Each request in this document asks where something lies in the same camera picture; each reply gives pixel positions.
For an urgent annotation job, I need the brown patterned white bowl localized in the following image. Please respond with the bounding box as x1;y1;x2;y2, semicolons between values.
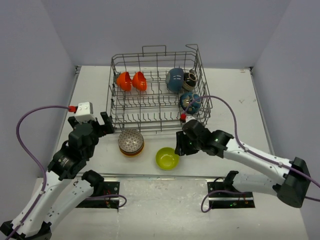
118;129;144;151

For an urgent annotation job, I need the mint green bowl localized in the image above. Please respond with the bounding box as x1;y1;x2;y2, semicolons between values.
119;146;144;152

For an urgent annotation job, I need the lime green bowl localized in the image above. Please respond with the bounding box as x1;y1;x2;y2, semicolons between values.
155;147;180;171

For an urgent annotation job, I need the yellow ribbed bowl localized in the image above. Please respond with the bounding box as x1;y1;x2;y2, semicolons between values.
120;149;143;158

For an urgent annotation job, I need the blue floral bowl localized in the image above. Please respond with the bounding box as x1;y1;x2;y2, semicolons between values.
179;92;202;115

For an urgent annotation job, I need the orange bowl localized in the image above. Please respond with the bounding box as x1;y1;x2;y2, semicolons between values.
132;71;147;91
116;72;132;92

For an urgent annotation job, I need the grey wire dish rack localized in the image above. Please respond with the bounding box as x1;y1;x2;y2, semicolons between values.
106;44;210;133

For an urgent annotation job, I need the dark blue glazed bowl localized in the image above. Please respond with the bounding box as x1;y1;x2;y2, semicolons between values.
165;68;184;94

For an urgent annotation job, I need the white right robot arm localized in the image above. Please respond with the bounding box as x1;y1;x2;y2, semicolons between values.
174;119;311;208

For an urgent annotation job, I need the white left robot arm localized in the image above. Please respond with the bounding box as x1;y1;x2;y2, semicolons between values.
0;112;114;240

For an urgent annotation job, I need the black striped bowl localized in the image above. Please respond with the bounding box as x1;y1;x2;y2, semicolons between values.
182;72;198;92

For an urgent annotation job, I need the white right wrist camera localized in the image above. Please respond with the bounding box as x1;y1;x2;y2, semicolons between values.
179;113;196;123

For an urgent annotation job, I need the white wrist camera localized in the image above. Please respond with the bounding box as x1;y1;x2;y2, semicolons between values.
68;102;96;123
179;113;196;123

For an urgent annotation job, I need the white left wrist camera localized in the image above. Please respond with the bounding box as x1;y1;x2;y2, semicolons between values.
68;102;96;123

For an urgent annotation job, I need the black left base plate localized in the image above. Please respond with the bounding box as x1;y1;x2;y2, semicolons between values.
76;181;120;210

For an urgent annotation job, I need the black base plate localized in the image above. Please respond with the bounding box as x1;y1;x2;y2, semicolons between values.
76;181;120;210
207;179;256;210

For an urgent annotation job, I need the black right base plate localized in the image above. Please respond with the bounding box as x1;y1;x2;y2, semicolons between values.
207;179;256;210

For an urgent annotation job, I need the right aluminium table rail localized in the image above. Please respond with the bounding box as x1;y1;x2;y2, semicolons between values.
248;66;275;155

